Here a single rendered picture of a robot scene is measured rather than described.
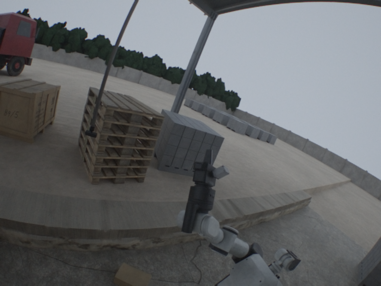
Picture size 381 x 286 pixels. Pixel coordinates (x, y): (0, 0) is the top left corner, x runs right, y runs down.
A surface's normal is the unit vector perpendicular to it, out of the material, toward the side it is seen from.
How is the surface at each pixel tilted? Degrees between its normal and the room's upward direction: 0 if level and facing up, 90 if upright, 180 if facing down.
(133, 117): 90
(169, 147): 90
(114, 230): 89
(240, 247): 59
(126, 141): 90
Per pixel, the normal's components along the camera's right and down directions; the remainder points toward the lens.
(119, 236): 0.47, 0.41
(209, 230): 0.84, -0.01
